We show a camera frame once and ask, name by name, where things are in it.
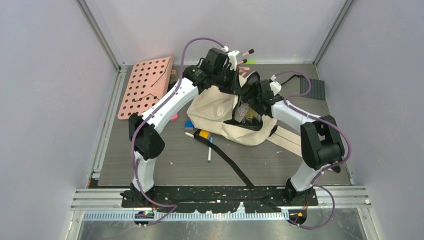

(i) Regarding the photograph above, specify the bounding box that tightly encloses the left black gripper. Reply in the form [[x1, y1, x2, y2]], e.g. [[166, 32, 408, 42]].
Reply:
[[212, 65, 243, 95]]

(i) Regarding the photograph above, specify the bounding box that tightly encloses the black moon and sixpence book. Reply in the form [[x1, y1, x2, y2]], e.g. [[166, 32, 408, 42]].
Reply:
[[229, 107, 263, 131]]

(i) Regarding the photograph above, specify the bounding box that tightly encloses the floral little women book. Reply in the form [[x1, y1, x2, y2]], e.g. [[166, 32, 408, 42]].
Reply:
[[234, 101, 256, 123]]

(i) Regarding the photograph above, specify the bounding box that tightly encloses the beige canvas backpack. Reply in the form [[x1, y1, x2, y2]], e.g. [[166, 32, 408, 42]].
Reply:
[[186, 71, 342, 188]]

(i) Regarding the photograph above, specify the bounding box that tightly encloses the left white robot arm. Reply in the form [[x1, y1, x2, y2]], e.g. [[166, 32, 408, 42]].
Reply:
[[128, 46, 241, 207]]

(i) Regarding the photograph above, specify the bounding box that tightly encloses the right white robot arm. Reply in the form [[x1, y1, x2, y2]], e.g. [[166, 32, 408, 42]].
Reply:
[[241, 79, 345, 205]]

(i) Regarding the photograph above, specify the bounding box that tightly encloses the pink folding stand tripod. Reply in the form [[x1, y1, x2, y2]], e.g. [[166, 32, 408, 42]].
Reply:
[[237, 48, 255, 77]]

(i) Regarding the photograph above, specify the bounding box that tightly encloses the grey lego baseplate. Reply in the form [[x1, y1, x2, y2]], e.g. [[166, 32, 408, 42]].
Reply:
[[299, 77, 326, 101]]

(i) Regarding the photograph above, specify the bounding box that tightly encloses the blue pencil sharpener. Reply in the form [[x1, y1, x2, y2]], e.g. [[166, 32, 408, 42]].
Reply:
[[184, 120, 195, 131]]

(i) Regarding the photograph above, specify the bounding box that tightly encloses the yellow pencil sharpener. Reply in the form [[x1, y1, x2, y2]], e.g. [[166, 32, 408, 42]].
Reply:
[[198, 130, 211, 139]]

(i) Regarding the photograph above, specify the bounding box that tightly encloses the pink eraser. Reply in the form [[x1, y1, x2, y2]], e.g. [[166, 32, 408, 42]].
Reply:
[[170, 113, 179, 121]]

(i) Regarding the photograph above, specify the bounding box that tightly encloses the white marker yellow cap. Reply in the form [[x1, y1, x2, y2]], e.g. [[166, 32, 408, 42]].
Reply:
[[185, 132, 195, 139]]

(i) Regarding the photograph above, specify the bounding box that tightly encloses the pink perforated music stand desk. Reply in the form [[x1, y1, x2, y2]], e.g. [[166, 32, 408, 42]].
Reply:
[[117, 55, 174, 120]]

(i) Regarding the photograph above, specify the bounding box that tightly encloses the white marker blue cap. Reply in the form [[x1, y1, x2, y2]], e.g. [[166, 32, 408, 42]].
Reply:
[[207, 136, 213, 163]]

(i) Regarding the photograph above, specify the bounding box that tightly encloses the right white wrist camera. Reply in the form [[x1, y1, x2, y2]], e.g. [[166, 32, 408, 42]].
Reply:
[[269, 74, 282, 96]]

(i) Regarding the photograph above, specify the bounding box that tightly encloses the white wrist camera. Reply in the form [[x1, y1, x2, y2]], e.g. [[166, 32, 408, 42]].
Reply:
[[269, 74, 282, 96], [221, 45, 240, 71]]

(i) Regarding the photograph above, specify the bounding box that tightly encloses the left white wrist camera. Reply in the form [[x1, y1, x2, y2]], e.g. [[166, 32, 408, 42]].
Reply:
[[221, 45, 240, 71]]

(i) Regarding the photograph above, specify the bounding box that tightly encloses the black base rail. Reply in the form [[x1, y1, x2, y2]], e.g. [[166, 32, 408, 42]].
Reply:
[[120, 186, 318, 214]]

